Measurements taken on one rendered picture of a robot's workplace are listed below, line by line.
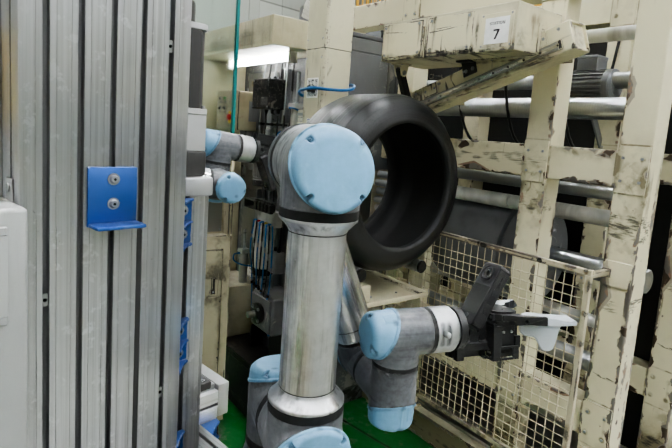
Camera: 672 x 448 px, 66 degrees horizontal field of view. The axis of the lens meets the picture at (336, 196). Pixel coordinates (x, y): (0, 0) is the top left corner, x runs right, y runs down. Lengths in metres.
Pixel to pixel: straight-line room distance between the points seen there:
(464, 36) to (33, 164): 1.39
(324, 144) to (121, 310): 0.43
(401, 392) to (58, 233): 0.56
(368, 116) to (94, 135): 0.96
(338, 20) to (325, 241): 1.39
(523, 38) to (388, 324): 1.15
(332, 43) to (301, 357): 1.42
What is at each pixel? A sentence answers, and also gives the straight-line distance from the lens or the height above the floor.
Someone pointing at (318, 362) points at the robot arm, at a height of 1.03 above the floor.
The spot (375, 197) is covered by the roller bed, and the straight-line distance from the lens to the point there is 2.29.
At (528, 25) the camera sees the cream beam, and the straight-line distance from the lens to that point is 1.77.
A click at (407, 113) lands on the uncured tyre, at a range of 1.68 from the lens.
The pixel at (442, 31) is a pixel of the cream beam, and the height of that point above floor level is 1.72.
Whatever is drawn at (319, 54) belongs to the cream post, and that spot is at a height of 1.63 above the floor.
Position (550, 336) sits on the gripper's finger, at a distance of 0.95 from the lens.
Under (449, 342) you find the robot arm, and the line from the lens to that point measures 0.87.
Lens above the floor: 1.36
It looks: 7 degrees down
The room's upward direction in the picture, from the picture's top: 4 degrees clockwise
